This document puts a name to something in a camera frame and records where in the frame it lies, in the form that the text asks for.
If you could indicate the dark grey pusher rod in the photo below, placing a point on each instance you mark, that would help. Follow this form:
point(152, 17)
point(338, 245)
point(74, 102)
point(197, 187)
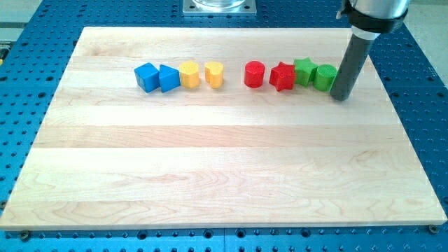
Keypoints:
point(355, 55)

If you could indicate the green star block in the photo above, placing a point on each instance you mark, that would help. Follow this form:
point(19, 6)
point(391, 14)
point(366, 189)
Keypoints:
point(305, 70)

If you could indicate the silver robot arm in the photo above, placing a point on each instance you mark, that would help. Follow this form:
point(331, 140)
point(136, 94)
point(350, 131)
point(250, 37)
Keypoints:
point(368, 20)

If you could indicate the red star block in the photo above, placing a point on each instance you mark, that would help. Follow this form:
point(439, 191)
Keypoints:
point(282, 77)

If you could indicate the green cylinder block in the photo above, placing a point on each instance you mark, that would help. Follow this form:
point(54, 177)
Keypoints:
point(324, 77)

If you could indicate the red cylinder block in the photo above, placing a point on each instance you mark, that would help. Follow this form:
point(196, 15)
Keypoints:
point(254, 74)

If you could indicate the yellow heart block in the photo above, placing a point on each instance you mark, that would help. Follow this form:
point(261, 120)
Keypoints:
point(214, 74)

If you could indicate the yellow hexagon block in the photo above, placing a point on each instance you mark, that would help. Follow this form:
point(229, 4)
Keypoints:
point(189, 74)

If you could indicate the blue triangle block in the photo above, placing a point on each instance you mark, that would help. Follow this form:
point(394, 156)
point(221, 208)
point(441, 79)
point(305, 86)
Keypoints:
point(169, 78)

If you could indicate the right board clamp screw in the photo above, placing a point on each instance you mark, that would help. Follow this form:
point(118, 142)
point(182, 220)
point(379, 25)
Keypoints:
point(433, 229)

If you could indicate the board clamp screw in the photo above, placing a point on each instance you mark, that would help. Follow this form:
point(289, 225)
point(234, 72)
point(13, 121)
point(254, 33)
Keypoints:
point(433, 229)
point(24, 235)

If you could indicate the blue cube block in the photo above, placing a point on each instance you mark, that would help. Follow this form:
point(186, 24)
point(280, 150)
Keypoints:
point(147, 77)

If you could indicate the wooden board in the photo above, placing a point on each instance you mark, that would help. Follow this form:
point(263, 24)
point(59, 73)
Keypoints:
point(110, 156)

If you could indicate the left board clamp screw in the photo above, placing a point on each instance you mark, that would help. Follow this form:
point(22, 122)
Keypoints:
point(24, 235)

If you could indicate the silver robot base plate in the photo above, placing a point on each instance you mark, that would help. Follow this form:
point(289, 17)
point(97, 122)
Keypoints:
point(218, 7)

